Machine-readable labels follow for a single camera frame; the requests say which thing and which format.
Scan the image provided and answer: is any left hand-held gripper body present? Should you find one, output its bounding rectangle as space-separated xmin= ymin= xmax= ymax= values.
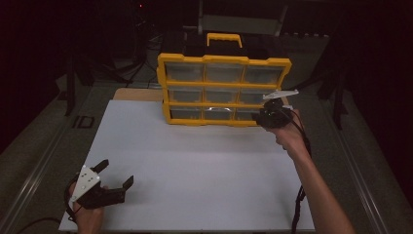
xmin=71 ymin=165 xmax=126 ymax=210

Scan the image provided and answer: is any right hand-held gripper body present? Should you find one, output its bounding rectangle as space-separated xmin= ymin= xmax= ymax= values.
xmin=259 ymin=89 xmax=300 ymax=130

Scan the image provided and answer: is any clear plastic organizer drawer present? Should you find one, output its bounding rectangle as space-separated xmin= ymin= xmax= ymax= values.
xmin=242 ymin=88 xmax=278 ymax=105

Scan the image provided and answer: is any yellow black organizer cabinet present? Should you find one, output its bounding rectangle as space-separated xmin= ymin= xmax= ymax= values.
xmin=156 ymin=30 xmax=293 ymax=129

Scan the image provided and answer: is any person's right hand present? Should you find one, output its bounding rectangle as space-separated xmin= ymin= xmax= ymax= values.
xmin=267 ymin=109 xmax=310 ymax=161

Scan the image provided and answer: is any person's left hand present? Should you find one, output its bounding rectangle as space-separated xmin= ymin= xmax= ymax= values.
xmin=68 ymin=182 xmax=105 ymax=234

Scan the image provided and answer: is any white table mat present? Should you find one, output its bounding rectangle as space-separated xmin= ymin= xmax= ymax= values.
xmin=57 ymin=98 xmax=316 ymax=232

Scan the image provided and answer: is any black tripod stand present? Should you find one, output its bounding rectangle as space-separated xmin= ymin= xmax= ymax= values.
xmin=63 ymin=48 xmax=95 ymax=118
xmin=317 ymin=28 xmax=351 ymax=131

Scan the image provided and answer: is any grid of clear drawers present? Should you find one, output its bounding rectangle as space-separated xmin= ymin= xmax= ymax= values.
xmin=164 ymin=61 xmax=283 ymax=121

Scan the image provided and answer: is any grey metal stand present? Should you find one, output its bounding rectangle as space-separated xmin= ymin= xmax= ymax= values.
xmin=197 ymin=0 xmax=289 ymax=37

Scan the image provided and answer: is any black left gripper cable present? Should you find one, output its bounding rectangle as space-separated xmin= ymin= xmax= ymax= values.
xmin=16 ymin=174 xmax=80 ymax=234

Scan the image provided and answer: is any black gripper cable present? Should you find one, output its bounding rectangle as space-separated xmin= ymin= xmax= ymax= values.
xmin=285 ymin=106 xmax=314 ymax=234
xmin=16 ymin=174 xmax=80 ymax=234

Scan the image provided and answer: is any metal floor rail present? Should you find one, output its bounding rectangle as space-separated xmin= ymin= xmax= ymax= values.
xmin=0 ymin=123 xmax=71 ymax=234
xmin=319 ymin=97 xmax=388 ymax=234

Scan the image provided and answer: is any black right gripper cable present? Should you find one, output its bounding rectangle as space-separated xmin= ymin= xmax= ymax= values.
xmin=285 ymin=106 xmax=314 ymax=234

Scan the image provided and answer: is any black floor cable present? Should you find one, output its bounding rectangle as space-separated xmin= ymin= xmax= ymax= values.
xmin=125 ymin=19 xmax=164 ymax=89

